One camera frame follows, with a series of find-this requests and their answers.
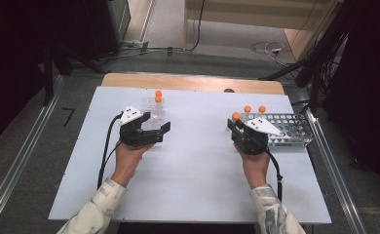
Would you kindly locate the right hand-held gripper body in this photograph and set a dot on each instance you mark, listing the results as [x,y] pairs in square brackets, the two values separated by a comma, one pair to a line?
[253,141]

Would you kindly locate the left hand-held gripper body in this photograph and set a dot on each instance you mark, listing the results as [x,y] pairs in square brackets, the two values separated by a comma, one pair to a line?
[136,138]

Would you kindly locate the perforated metal tube rack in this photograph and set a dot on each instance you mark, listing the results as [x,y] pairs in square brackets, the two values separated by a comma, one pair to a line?
[295,130]

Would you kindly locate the person's left hand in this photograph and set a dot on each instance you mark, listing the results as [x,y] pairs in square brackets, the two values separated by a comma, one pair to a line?
[128,162]

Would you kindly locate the person's right hand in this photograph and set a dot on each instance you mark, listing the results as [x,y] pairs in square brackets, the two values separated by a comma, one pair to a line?
[256,169]

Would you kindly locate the dark round knob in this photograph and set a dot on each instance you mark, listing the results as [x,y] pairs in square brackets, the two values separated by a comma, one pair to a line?
[229,90]

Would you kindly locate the grey power strip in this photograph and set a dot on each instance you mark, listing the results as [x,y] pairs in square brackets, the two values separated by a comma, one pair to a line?
[136,43]

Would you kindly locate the black cabinet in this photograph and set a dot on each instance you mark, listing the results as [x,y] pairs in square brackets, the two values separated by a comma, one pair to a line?
[106,26]

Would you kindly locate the black metal stand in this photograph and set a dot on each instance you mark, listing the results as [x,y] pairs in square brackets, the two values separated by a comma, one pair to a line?
[48,74]

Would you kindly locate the light wooden cabinet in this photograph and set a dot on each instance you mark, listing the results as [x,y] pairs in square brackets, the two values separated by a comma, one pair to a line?
[243,16]

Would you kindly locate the dark curtain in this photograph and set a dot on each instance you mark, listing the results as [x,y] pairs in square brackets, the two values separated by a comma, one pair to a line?
[373,81]
[9,65]

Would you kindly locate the aluminium floor rail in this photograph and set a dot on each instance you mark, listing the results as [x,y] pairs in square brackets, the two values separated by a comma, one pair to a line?
[22,151]
[335,175]

